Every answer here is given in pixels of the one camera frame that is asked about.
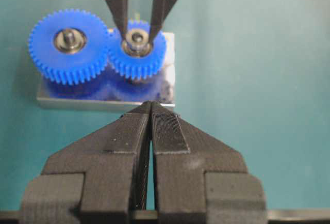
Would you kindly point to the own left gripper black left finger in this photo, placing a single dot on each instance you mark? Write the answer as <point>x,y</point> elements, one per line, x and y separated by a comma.
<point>93,180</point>

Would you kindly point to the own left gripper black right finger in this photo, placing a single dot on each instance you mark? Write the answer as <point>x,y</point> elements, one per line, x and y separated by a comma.
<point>199,179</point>

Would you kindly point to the threaded shaft in large gear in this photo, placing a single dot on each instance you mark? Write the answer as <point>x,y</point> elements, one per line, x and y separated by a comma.
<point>69,38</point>

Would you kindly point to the small blue plastic gear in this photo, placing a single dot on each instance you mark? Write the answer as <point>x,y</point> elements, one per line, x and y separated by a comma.
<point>136,67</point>

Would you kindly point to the metal base block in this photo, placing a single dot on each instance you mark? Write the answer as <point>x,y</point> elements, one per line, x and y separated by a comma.
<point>112,92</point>

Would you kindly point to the large blue plastic gear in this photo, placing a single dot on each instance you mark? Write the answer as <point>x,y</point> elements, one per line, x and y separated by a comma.
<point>69,68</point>

